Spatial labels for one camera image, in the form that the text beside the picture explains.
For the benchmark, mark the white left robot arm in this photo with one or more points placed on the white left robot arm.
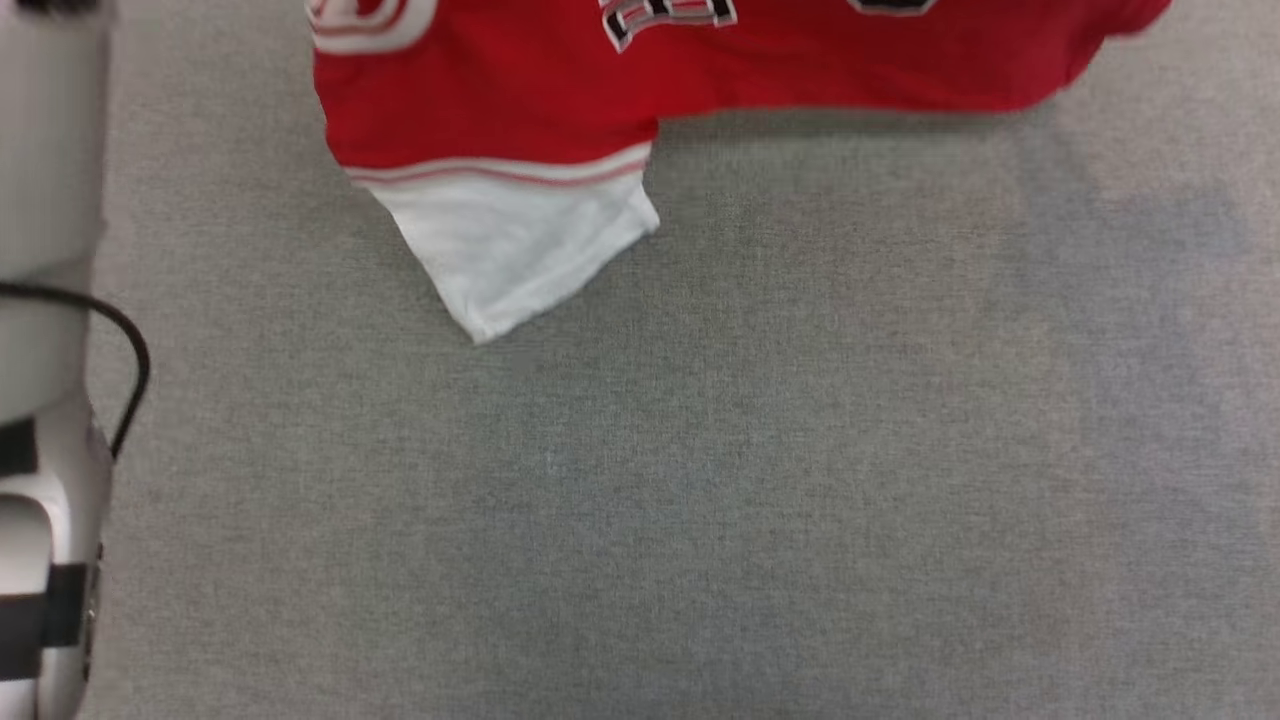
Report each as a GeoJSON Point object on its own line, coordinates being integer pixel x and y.
{"type": "Point", "coordinates": [50, 150]}

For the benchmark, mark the red and white basketball jersey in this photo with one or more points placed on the red and white basketball jersey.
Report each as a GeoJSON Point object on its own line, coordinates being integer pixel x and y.
{"type": "Point", "coordinates": [500, 100]}

